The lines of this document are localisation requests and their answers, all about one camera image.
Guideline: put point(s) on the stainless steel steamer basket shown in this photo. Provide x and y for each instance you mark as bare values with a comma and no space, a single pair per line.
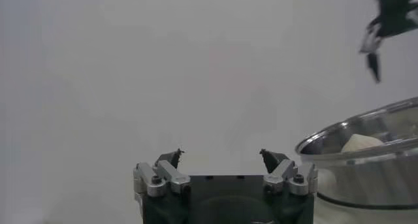
365,179

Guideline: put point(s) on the white electric cooker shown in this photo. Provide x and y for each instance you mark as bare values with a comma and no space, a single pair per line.
359,217

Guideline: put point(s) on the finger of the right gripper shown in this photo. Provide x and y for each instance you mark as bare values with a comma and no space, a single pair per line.
374,65

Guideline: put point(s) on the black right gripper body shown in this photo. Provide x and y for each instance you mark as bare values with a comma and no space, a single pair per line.
395,9

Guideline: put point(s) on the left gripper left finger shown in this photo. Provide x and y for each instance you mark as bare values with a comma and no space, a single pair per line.
171,176

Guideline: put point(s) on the white steamed baozi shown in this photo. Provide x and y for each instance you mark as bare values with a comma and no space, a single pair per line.
360,142

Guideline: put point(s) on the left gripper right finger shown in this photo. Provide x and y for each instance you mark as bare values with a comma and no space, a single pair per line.
281,174

